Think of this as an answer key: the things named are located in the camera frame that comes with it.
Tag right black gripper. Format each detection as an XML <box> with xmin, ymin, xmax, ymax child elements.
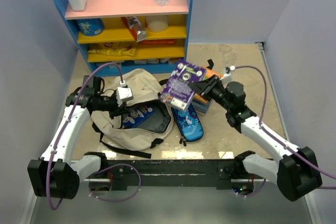
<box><xmin>188</xmin><ymin>74</ymin><xmax>232</xmax><ymax>112</ymax></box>

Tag purple book underneath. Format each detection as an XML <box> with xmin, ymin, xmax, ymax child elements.
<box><xmin>160</xmin><ymin>59</ymin><xmax>206</xmax><ymax>111</ymax></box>

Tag blue comic book top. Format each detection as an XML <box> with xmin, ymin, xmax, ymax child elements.
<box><xmin>122</xmin><ymin>105</ymin><xmax>155</xmax><ymax>129</ymax></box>

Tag blue dinosaur pencil case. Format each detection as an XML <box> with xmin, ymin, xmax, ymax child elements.
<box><xmin>171</xmin><ymin>105</ymin><xmax>204</xmax><ymax>146</ymax></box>

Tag beige canvas backpack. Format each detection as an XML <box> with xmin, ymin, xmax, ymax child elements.
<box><xmin>91</xmin><ymin>68</ymin><xmax>177</xmax><ymax>158</ymax></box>

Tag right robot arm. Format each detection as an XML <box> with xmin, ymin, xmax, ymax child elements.
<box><xmin>189</xmin><ymin>76</ymin><xmax>322</xmax><ymax>201</ymax></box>

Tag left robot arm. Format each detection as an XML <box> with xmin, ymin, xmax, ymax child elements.
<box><xmin>27</xmin><ymin>76</ymin><xmax>118</xmax><ymax>199</ymax></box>

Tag yellow chips bag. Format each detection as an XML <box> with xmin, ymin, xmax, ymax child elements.
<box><xmin>88</xmin><ymin>41</ymin><xmax>138</xmax><ymax>57</ymax></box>

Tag orange green book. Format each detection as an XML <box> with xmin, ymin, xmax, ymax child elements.
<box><xmin>191</xmin><ymin>67</ymin><xmax>223</xmax><ymax>104</ymax></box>

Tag grey blue bottom book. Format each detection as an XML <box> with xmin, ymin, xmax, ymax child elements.
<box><xmin>191</xmin><ymin>100</ymin><xmax>212</xmax><ymax>116</ymax></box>

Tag white packets bottom shelf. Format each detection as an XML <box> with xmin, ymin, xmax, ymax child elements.
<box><xmin>96</xmin><ymin>57</ymin><xmax>182</xmax><ymax>68</ymax></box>

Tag red silver snack packet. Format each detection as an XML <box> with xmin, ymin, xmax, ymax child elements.
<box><xmin>121</xmin><ymin>16</ymin><xmax>147</xmax><ymax>42</ymax></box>

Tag white cylindrical container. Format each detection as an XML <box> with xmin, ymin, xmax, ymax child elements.
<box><xmin>145</xmin><ymin>15</ymin><xmax>169</xmax><ymax>32</ymax></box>

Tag blue snack cup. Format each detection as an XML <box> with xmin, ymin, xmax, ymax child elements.
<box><xmin>76</xmin><ymin>18</ymin><xmax>104</xmax><ymax>37</ymax></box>

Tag blue shelf unit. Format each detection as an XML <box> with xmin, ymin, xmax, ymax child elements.
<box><xmin>53</xmin><ymin>0</ymin><xmax>193</xmax><ymax>73</ymax></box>

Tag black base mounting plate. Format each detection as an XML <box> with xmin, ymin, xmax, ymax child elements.
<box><xmin>105</xmin><ymin>159</ymin><xmax>251</xmax><ymax>190</ymax></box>

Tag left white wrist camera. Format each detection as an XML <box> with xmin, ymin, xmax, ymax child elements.
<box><xmin>116</xmin><ymin>81</ymin><xmax>134</xmax><ymax>106</ymax></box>

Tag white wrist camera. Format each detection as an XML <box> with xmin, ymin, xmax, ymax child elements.
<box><xmin>221</xmin><ymin>66</ymin><xmax>236</xmax><ymax>84</ymax></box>
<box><xmin>116</xmin><ymin>81</ymin><xmax>134</xmax><ymax>106</ymax></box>

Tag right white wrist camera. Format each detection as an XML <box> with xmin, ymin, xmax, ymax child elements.
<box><xmin>221</xmin><ymin>66</ymin><xmax>236</xmax><ymax>84</ymax></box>

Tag aluminium frame rail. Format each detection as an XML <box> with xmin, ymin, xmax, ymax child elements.
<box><xmin>33</xmin><ymin>158</ymin><xmax>311</xmax><ymax>182</ymax></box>

